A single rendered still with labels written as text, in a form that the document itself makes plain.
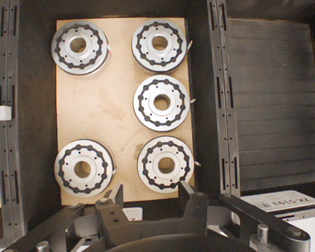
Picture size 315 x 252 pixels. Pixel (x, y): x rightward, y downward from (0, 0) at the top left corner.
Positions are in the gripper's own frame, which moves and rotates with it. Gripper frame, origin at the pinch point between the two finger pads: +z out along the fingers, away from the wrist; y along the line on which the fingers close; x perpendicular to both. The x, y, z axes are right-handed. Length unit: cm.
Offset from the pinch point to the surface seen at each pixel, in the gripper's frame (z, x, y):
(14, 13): 7.5, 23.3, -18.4
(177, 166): 13.6, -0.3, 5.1
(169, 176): 13.6, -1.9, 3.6
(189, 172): 14.1, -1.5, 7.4
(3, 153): 7.4, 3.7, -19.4
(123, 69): 17.3, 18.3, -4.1
